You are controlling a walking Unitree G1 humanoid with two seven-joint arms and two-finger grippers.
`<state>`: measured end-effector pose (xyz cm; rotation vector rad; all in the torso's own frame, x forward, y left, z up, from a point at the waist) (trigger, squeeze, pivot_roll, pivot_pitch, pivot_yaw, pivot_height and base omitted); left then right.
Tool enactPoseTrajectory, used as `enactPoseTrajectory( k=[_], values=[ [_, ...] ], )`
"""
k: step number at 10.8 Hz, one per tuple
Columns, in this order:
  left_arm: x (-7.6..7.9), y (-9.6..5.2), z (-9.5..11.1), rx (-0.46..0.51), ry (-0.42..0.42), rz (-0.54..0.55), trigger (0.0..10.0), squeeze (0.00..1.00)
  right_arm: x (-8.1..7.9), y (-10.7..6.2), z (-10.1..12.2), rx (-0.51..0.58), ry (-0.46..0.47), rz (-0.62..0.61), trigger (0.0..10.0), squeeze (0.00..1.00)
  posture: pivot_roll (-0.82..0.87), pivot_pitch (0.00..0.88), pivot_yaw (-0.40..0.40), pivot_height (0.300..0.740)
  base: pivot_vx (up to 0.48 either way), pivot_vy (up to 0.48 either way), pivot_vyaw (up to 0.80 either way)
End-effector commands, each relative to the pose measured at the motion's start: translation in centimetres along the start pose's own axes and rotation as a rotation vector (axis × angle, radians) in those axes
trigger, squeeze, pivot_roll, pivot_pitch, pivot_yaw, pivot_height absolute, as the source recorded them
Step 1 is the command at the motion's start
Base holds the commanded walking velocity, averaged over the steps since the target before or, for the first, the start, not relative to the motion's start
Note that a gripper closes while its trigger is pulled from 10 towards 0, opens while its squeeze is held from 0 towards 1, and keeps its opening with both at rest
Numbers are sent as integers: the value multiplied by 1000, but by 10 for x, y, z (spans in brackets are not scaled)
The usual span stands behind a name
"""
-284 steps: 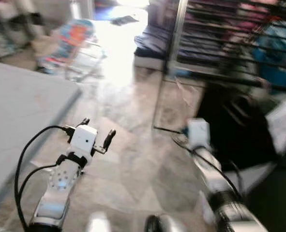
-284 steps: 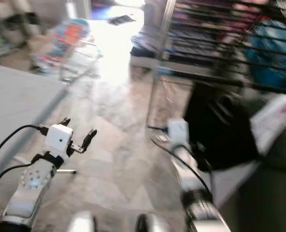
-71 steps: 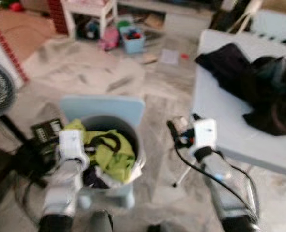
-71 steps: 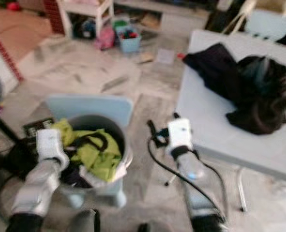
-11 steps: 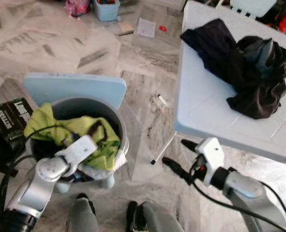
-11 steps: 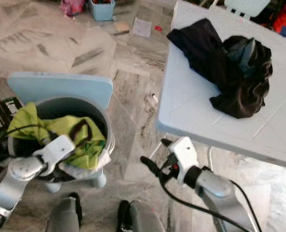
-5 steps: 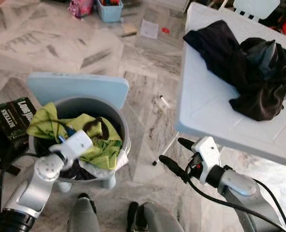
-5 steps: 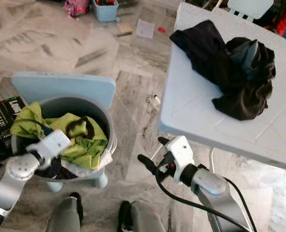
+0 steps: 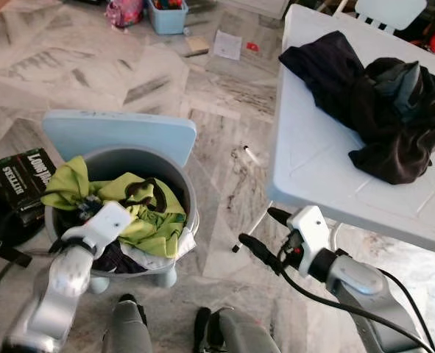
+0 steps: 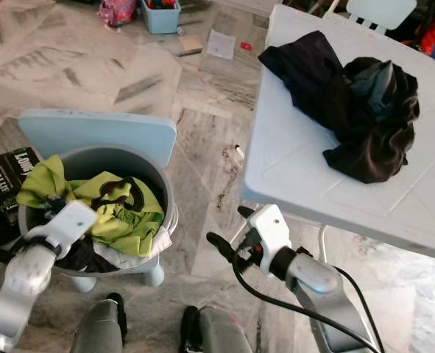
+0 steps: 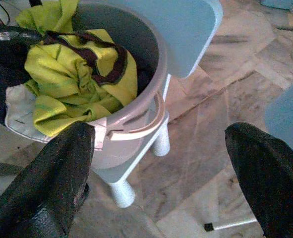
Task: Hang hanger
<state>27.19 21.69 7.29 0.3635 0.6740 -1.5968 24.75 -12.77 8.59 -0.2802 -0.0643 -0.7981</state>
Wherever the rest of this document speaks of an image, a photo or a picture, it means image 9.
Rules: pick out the lime green garment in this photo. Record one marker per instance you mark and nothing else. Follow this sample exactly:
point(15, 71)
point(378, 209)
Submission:
point(158, 220)

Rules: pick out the small wooden block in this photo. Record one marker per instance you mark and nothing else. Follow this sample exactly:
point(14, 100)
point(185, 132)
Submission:
point(198, 45)

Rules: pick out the white marker pen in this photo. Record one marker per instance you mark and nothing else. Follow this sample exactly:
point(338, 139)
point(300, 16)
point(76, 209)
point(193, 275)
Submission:
point(252, 155)

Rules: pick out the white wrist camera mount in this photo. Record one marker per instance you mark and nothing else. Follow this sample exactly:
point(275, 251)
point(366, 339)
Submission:
point(310, 229)
point(99, 224)

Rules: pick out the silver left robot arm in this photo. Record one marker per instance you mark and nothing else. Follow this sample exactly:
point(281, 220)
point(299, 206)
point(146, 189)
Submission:
point(55, 279)

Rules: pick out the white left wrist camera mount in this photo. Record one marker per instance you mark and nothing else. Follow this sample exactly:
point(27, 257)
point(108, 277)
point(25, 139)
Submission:
point(99, 224)

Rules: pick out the dark navy garment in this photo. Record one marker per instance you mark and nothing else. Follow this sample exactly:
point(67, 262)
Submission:
point(327, 73)

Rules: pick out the light blue plastic chair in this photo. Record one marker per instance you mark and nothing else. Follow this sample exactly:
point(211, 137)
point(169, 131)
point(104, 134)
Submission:
point(118, 132)
point(390, 13)

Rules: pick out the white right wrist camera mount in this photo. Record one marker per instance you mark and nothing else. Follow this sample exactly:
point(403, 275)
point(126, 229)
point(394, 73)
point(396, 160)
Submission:
point(310, 229)

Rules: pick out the grey round tub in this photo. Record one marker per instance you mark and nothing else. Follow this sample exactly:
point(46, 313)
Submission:
point(177, 176)

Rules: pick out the pink backpack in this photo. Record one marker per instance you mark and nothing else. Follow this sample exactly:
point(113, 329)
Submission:
point(124, 13)

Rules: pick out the silver left robot leg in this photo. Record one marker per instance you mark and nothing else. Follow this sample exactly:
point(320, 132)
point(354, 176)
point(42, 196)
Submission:
point(129, 327)

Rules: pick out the white crumpled garment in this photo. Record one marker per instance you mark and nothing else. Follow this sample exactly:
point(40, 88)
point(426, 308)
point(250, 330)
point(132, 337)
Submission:
point(165, 257)

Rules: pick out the light blue toy bin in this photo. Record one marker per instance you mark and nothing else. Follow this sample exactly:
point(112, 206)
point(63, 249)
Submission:
point(165, 18)

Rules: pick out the black printed box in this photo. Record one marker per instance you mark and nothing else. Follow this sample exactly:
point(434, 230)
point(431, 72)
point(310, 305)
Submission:
point(22, 180)

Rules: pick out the small red object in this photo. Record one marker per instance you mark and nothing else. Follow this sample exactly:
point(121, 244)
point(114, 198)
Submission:
point(253, 47)

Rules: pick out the white paper sheet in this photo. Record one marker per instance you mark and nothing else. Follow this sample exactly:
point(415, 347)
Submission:
point(228, 45)

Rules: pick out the brownish black garment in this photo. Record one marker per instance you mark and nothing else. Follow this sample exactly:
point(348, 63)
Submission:
point(401, 154)

